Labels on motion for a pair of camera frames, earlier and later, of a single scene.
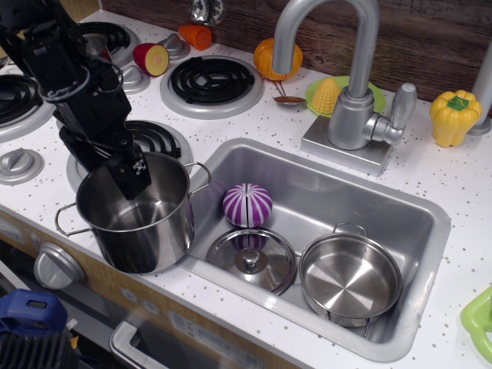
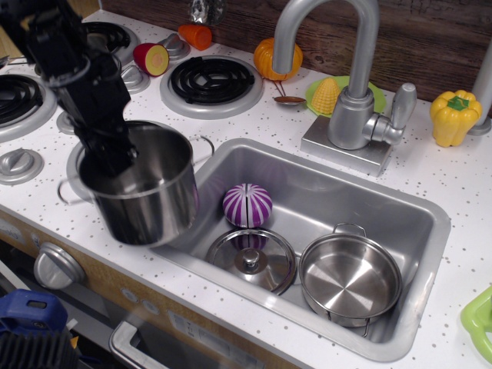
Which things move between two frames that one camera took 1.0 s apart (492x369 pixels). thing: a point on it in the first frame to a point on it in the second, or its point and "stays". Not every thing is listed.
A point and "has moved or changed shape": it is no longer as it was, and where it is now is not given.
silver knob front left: x=20 y=166 stays
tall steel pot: x=149 y=233 has moved or changed shape
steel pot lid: x=260 y=257 stays
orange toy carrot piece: x=198 y=36 stays
